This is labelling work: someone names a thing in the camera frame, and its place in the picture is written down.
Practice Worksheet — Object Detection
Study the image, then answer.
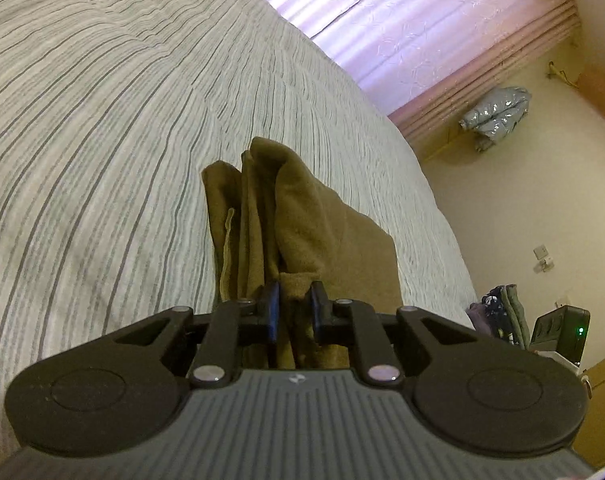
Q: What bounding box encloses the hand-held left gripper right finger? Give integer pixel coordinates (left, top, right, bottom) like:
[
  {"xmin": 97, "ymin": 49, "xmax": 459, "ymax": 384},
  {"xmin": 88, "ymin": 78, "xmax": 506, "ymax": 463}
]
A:
[{"xmin": 309, "ymin": 280, "xmax": 488, "ymax": 389}]

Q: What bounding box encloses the white wall socket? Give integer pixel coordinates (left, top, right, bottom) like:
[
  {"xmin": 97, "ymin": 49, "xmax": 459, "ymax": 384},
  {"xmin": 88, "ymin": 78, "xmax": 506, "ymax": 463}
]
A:
[{"xmin": 533, "ymin": 244, "xmax": 557, "ymax": 274}]

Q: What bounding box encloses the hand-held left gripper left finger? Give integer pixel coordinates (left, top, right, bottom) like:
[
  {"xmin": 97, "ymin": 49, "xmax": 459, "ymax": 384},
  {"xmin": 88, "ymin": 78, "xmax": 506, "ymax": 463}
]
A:
[{"xmin": 111, "ymin": 282, "xmax": 283, "ymax": 389}]

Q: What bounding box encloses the pink curtain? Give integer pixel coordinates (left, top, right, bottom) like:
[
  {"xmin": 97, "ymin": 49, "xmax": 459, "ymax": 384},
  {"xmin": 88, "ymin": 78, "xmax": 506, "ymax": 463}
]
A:
[{"xmin": 387, "ymin": 0, "xmax": 583, "ymax": 162}]

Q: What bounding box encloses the silver puffer jacket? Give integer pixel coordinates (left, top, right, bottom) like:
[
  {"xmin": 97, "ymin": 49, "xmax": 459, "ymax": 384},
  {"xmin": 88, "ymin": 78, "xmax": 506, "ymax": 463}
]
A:
[{"xmin": 457, "ymin": 86, "xmax": 533, "ymax": 154}]

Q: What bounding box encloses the grey striped bedspread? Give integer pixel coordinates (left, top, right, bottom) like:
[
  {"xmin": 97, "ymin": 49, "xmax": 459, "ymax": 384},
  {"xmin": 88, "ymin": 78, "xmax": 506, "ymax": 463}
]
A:
[{"xmin": 0, "ymin": 0, "xmax": 479, "ymax": 471}]

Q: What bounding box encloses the black device with green light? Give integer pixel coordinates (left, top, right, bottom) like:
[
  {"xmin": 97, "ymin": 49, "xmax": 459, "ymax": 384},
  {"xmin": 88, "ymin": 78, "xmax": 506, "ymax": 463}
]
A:
[{"xmin": 529, "ymin": 307, "xmax": 592, "ymax": 367}]

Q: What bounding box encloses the dark floral cloth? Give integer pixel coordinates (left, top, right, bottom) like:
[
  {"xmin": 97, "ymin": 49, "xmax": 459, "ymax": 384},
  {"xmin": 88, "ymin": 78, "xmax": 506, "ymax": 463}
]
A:
[{"xmin": 465, "ymin": 284, "xmax": 532, "ymax": 349}]

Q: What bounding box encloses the olive long-sleeve sweater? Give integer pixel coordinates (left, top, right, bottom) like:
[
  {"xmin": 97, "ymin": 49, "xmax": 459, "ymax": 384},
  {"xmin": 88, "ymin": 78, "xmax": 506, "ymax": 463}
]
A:
[{"xmin": 201, "ymin": 136, "xmax": 401, "ymax": 372}]

